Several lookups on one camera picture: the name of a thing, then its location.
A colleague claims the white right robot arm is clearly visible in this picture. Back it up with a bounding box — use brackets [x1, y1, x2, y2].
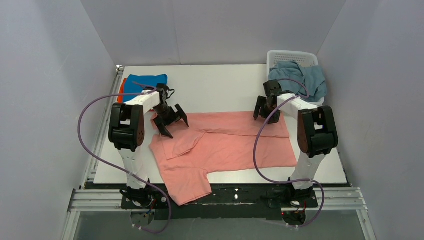
[253, 79, 339, 192]

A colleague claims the pink t shirt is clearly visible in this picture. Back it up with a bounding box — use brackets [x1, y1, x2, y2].
[149, 111, 297, 206]

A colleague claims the grey-blue t shirt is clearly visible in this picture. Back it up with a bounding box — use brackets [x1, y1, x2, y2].
[268, 60, 328, 103]

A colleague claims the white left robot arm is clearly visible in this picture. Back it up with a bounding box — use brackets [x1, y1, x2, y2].
[108, 83, 189, 198]

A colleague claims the aluminium frame rail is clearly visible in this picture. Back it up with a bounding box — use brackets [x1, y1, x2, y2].
[62, 65, 377, 240]

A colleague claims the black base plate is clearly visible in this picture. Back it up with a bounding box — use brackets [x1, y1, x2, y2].
[119, 184, 319, 221]

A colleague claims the folded blue t shirt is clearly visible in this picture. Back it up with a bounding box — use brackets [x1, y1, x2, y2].
[124, 74, 168, 94]

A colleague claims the white plastic basket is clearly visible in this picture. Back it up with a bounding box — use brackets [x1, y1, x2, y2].
[266, 50, 325, 106]

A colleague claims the folded orange t shirt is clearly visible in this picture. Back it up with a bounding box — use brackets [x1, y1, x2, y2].
[116, 78, 127, 103]

